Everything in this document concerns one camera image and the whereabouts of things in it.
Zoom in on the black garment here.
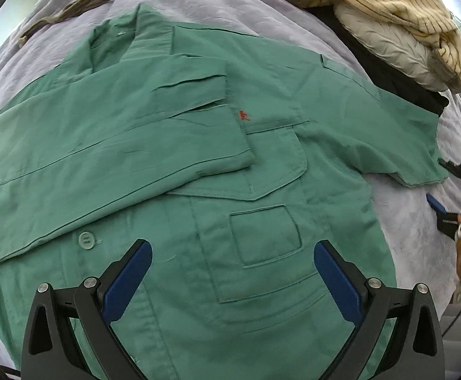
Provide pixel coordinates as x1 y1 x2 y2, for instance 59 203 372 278
306 4 450 117

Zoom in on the lavender bed blanket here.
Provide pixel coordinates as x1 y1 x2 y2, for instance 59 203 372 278
0 0 461 380

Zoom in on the beige pleated garment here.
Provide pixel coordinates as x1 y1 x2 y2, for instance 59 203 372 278
335 4 453 92

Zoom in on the black cable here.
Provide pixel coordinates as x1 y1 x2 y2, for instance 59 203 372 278
443 296 461 335

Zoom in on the green shirt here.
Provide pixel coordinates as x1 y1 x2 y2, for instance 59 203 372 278
0 3 458 380

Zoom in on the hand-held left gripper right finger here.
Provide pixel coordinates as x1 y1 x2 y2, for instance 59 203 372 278
313 239 447 380

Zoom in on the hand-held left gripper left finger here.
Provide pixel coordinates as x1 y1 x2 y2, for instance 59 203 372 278
21 238 154 380

